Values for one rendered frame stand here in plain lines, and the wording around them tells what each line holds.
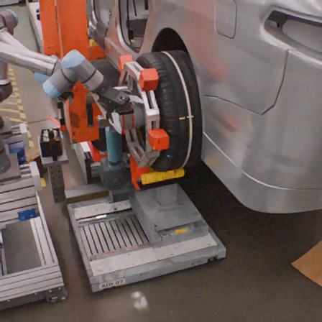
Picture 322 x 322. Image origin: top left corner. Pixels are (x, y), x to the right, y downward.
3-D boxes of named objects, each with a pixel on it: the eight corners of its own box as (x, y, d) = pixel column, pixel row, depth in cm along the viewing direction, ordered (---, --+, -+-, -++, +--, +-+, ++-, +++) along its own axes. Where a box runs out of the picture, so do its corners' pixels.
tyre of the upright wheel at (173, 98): (202, 188, 225) (220, 87, 182) (163, 197, 219) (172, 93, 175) (162, 121, 271) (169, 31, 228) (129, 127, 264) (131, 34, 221)
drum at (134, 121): (148, 131, 217) (147, 106, 210) (109, 137, 211) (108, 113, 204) (140, 121, 229) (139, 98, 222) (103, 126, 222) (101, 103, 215)
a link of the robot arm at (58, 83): (60, 92, 152) (80, 75, 148) (52, 103, 142) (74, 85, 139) (47, 77, 149) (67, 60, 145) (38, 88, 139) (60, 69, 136)
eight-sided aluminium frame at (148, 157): (160, 181, 211) (159, 82, 184) (149, 183, 209) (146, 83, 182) (131, 137, 255) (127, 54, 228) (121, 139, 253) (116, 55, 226)
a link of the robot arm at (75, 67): (60, 59, 140) (76, 44, 138) (80, 78, 146) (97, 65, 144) (57, 68, 134) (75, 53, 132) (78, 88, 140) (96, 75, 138)
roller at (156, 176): (188, 177, 232) (188, 168, 229) (139, 187, 223) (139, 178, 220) (184, 172, 237) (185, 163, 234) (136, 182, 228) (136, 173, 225)
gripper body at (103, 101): (118, 96, 156) (97, 76, 149) (129, 98, 149) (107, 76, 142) (106, 111, 154) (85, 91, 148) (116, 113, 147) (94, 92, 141)
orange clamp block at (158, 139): (162, 140, 200) (169, 149, 192) (147, 143, 197) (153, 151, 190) (162, 127, 196) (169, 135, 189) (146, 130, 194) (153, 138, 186)
